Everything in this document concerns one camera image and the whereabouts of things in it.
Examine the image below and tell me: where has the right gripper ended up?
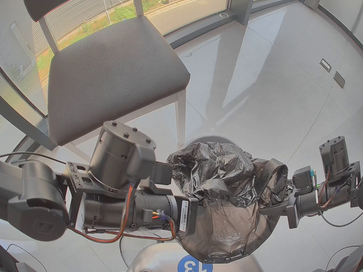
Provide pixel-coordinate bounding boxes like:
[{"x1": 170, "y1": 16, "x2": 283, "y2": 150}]
[{"x1": 259, "y1": 179, "x2": 352, "y2": 229}]

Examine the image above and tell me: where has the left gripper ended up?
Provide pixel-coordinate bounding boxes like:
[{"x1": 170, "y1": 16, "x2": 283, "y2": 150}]
[{"x1": 82, "y1": 190, "x2": 199, "y2": 236}]

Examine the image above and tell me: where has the black plastic bag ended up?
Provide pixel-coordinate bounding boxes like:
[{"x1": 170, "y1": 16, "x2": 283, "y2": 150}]
[{"x1": 166, "y1": 141, "x2": 296, "y2": 265}]

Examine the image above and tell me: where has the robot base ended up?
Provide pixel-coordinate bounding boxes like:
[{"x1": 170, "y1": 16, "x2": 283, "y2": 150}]
[{"x1": 125, "y1": 241, "x2": 265, "y2": 272}]

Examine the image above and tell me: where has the white trash bin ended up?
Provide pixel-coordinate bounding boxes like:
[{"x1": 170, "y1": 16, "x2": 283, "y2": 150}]
[{"x1": 184, "y1": 133, "x2": 237, "y2": 152}]

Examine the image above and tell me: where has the grey seat white chair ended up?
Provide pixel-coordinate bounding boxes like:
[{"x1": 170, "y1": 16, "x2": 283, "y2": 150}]
[{"x1": 23, "y1": 0, "x2": 191, "y2": 164}]

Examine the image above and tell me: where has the black cable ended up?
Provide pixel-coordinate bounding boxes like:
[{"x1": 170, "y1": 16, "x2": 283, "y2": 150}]
[
  {"x1": 6, "y1": 244, "x2": 43, "y2": 272},
  {"x1": 119, "y1": 231, "x2": 134, "y2": 266},
  {"x1": 323, "y1": 205, "x2": 362, "y2": 228},
  {"x1": 0, "y1": 151, "x2": 68, "y2": 164},
  {"x1": 326, "y1": 245, "x2": 361, "y2": 272}
]

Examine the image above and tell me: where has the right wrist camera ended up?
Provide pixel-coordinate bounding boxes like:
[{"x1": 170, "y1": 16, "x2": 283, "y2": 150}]
[{"x1": 292, "y1": 165, "x2": 317, "y2": 197}]

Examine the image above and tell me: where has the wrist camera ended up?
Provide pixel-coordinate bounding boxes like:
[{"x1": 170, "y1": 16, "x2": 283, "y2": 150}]
[
  {"x1": 292, "y1": 165, "x2": 317, "y2": 197},
  {"x1": 136, "y1": 161, "x2": 177, "y2": 197}
]

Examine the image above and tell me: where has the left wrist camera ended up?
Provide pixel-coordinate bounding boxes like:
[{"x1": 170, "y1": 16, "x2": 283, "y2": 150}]
[{"x1": 136, "y1": 161, "x2": 177, "y2": 197}]

